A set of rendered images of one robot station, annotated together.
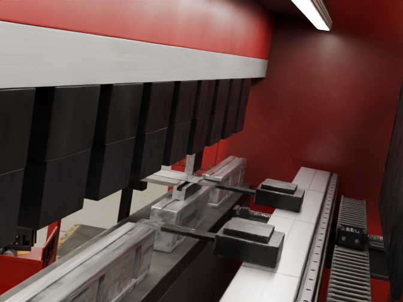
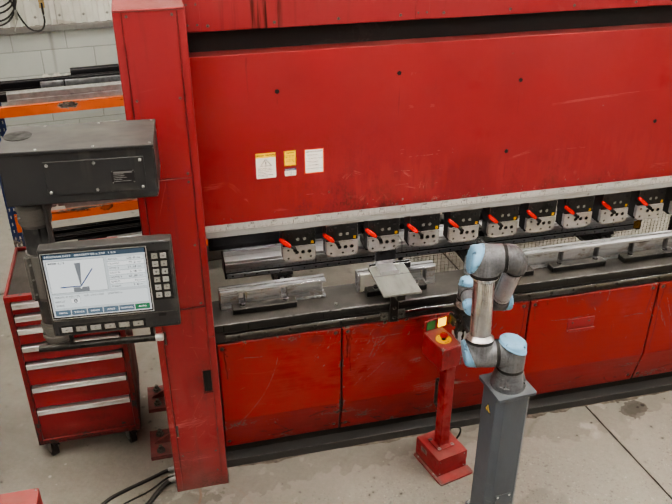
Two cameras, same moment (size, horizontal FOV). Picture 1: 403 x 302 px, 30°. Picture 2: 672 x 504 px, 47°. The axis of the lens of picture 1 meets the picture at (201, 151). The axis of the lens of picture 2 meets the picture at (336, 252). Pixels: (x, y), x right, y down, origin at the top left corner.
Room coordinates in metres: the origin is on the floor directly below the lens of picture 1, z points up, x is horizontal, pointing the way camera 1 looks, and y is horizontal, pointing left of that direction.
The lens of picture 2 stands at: (3.42, 2.87, 2.88)
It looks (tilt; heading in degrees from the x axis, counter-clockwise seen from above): 29 degrees down; 246
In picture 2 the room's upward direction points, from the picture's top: straight up
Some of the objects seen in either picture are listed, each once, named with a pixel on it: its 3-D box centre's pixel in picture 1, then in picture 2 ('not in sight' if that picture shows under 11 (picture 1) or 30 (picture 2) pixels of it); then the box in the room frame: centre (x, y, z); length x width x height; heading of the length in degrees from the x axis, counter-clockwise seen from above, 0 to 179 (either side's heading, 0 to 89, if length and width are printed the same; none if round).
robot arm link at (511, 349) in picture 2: not in sight; (510, 351); (1.68, 0.79, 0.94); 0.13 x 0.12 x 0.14; 157
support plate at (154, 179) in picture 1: (134, 170); (394, 280); (1.89, 0.16, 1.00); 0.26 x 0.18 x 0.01; 79
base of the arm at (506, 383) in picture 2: not in sight; (508, 374); (1.67, 0.79, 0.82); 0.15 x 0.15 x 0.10
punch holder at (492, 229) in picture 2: (134, 124); (499, 217); (1.30, 0.12, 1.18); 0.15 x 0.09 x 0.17; 169
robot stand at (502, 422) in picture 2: not in sight; (498, 451); (1.67, 0.79, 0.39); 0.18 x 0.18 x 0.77; 84
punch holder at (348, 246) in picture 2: (217, 105); (339, 236); (2.08, -0.03, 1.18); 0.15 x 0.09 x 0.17; 169
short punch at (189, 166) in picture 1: (194, 160); (385, 254); (1.86, 0.01, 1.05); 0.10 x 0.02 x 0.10; 169
